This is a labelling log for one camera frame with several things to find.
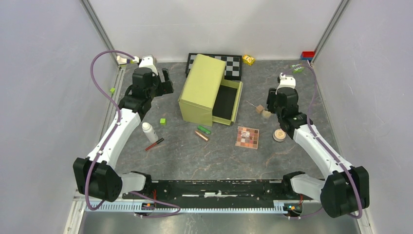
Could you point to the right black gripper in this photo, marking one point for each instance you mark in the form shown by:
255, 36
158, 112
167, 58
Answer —
271, 97

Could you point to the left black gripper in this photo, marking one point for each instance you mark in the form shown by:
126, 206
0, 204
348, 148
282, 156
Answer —
164, 87

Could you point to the beige foundation bottle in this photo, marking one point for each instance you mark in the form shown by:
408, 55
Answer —
266, 114

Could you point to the green makeup organizer box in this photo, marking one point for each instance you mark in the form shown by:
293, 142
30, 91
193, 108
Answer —
208, 97

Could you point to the white bottle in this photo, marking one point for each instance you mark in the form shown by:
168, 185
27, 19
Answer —
149, 132

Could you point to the red black pencil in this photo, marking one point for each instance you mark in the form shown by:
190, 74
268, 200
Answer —
154, 144

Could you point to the green tube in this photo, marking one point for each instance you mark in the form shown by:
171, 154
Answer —
204, 129

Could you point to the copper lipstick tube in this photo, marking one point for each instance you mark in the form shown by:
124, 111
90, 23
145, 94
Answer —
201, 136

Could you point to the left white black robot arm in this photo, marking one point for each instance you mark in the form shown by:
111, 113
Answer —
95, 175

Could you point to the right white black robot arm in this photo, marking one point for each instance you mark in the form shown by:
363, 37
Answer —
345, 188

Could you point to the brown wooden cube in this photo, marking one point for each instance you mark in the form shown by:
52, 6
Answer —
260, 109

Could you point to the round powder jar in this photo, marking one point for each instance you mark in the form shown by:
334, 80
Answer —
279, 135

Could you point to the green number block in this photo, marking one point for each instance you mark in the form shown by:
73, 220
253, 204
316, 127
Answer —
297, 68

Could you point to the small green cube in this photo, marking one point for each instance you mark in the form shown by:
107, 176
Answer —
163, 121

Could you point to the eyeshadow palette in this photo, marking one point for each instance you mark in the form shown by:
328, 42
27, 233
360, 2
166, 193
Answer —
247, 137

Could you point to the white toy piece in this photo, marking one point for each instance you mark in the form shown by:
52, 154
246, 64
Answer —
121, 61

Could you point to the yellow toy block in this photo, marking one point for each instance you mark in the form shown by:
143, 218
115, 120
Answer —
249, 60

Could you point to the red blue blocks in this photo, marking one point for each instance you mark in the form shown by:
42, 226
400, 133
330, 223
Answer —
307, 55

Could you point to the black white checkerboard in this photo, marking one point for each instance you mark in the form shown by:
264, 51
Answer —
233, 69

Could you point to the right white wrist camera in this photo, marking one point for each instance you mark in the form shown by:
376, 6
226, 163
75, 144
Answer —
286, 81

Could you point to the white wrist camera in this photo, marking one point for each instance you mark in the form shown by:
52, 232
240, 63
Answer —
286, 81
146, 62

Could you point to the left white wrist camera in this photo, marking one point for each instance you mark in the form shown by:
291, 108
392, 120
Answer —
146, 62

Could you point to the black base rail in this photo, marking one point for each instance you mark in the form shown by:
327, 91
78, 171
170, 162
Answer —
228, 195

